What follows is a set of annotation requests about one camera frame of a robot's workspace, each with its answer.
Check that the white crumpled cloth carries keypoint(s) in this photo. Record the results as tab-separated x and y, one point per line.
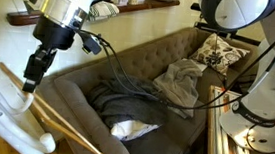
129	130

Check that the black stereo camera bar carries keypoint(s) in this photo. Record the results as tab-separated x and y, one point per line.
195	6

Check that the wooden clothes hanger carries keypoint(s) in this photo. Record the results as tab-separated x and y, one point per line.
66	129

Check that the light grey towel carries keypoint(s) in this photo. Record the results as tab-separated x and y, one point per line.
180	87

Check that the green striped folded cloth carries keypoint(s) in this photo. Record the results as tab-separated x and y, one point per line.
106	10

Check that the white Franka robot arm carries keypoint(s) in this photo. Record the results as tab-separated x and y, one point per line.
269	95

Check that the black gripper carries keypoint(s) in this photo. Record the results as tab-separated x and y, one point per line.
54	34

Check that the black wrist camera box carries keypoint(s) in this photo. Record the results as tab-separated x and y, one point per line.
90	44

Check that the dark wooden wall shelf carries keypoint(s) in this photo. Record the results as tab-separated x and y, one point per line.
18	18

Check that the dark grey blanket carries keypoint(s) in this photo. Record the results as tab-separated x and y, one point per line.
128	109

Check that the floral patterned pillow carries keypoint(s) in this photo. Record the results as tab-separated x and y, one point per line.
223	52

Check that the black metal rail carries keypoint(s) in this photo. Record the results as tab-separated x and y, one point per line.
208	26

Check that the grey-brown tufted sofa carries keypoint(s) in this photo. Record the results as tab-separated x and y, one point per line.
159	55

